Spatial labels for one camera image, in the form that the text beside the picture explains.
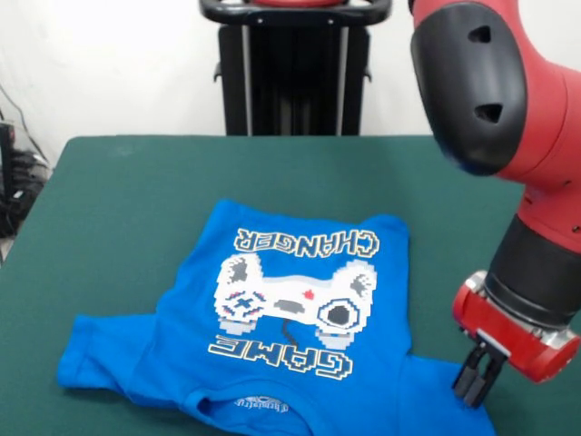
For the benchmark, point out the blue printed t-shirt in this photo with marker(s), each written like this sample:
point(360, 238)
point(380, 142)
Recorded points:
point(318, 399)

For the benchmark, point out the dark green table cloth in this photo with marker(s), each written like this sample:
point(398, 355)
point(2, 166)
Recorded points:
point(113, 204)

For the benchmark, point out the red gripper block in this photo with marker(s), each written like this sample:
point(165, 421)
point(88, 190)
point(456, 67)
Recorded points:
point(508, 336)

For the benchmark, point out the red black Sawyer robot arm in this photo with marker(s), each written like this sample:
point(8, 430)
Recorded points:
point(522, 113)

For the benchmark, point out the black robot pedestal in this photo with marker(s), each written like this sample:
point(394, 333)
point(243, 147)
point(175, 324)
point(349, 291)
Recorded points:
point(290, 82)

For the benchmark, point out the black electronics box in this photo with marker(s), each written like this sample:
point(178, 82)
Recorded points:
point(5, 159)

